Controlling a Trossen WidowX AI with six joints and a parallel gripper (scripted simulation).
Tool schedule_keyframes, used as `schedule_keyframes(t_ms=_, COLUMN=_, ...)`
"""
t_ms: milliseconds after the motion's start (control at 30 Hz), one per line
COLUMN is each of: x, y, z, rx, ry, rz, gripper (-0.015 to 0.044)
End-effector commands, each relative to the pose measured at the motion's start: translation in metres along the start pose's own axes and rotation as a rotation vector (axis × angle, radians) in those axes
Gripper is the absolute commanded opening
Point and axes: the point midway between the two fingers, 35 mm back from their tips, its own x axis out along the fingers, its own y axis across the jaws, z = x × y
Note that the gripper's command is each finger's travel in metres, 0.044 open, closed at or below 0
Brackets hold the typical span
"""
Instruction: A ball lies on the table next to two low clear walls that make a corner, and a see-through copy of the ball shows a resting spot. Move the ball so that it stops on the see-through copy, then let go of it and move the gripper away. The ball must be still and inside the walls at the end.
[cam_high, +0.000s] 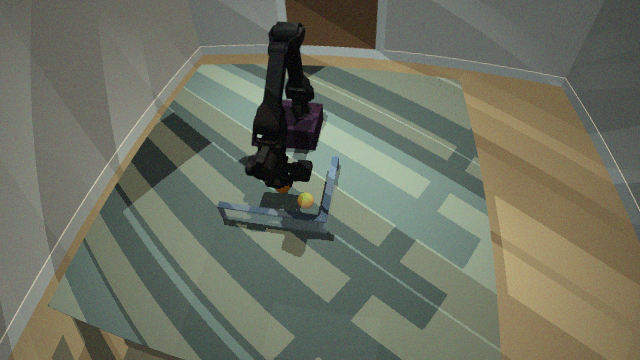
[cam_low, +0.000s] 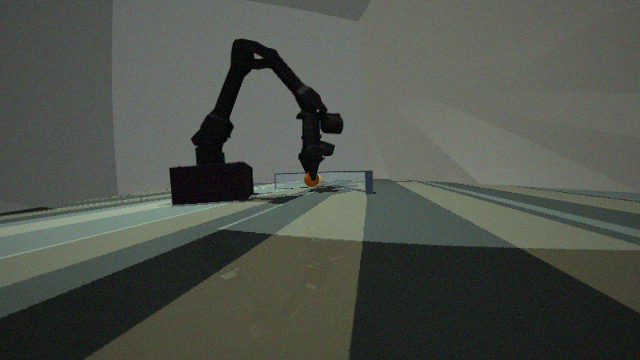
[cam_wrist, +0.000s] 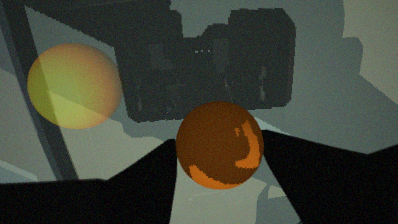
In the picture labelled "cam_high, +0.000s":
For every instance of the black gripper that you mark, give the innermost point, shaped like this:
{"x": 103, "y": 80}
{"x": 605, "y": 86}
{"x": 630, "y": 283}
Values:
{"x": 298, "y": 171}

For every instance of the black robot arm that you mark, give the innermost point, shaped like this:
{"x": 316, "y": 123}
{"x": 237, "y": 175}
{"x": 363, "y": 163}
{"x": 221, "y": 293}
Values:
{"x": 285, "y": 39}

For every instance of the translucent orange-yellow ball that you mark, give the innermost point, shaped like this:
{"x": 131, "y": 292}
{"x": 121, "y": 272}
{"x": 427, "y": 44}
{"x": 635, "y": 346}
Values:
{"x": 305, "y": 200}

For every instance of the brown and orange ball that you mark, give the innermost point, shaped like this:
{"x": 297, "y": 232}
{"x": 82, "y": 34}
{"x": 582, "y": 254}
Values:
{"x": 283, "y": 190}

